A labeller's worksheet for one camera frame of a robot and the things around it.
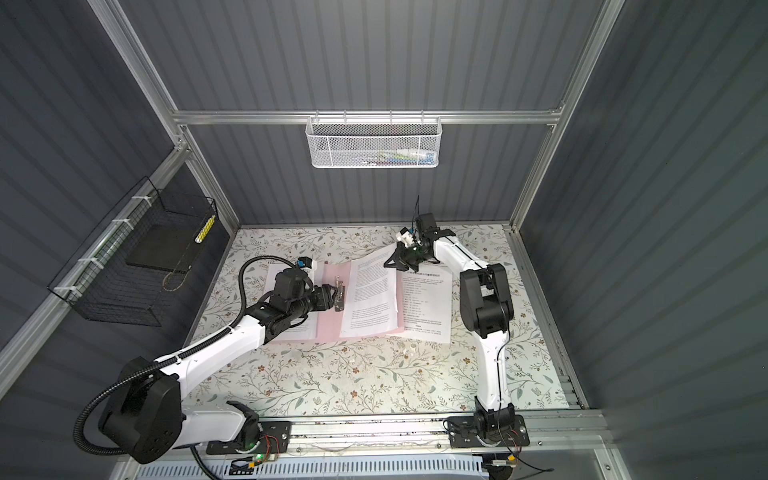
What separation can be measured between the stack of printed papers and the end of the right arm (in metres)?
0.03

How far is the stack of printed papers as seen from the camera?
906 millimetres

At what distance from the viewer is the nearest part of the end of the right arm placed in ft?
2.59
